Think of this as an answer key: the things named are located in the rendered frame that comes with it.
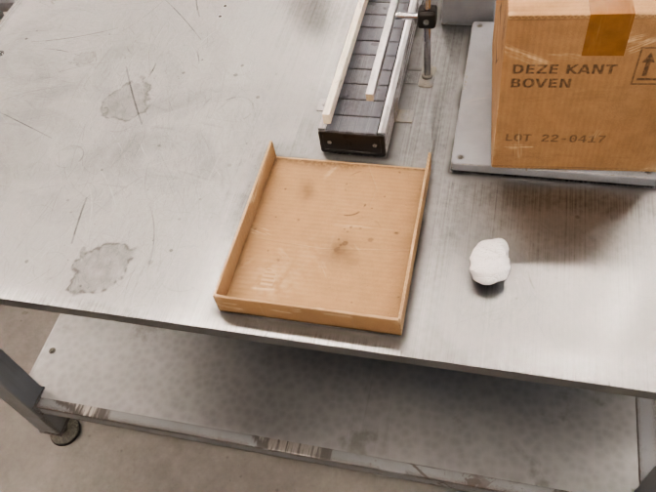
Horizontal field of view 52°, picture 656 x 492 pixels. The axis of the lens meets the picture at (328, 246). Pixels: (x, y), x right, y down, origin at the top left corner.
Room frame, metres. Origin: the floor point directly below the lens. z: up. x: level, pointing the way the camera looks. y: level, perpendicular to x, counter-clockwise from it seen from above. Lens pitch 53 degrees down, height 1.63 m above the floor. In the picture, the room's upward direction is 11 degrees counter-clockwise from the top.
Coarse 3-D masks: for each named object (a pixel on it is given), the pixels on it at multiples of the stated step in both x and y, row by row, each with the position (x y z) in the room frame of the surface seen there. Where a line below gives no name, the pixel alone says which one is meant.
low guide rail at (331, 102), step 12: (360, 0) 1.07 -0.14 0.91; (360, 12) 1.04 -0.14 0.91; (360, 24) 1.03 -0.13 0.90; (348, 36) 0.98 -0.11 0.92; (348, 48) 0.94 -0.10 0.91; (348, 60) 0.93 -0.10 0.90; (336, 72) 0.89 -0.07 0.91; (336, 84) 0.86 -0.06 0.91; (336, 96) 0.84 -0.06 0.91; (324, 108) 0.81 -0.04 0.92; (324, 120) 0.80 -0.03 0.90
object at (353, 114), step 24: (384, 0) 1.11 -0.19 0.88; (408, 0) 1.10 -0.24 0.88; (384, 24) 1.04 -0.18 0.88; (360, 48) 0.98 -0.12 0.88; (360, 72) 0.92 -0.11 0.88; (384, 72) 0.91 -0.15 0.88; (360, 96) 0.86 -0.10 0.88; (384, 96) 0.85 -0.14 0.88; (336, 120) 0.82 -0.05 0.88; (360, 120) 0.80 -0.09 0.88
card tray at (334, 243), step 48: (288, 192) 0.72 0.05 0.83; (336, 192) 0.70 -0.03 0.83; (384, 192) 0.68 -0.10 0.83; (240, 240) 0.63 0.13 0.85; (288, 240) 0.63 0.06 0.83; (336, 240) 0.61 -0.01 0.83; (384, 240) 0.59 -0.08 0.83; (240, 288) 0.56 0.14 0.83; (288, 288) 0.54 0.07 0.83; (336, 288) 0.53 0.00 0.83; (384, 288) 0.51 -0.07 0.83
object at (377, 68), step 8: (392, 0) 0.98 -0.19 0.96; (392, 8) 0.96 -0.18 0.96; (392, 16) 0.94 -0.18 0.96; (392, 24) 0.93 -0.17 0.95; (384, 32) 0.90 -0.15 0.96; (384, 40) 0.88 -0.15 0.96; (384, 48) 0.87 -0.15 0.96; (376, 56) 0.85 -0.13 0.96; (384, 56) 0.85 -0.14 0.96; (376, 64) 0.83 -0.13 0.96; (376, 72) 0.81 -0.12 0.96; (376, 80) 0.79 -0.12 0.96; (368, 88) 0.78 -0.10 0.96; (376, 88) 0.79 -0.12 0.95; (368, 96) 0.77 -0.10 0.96
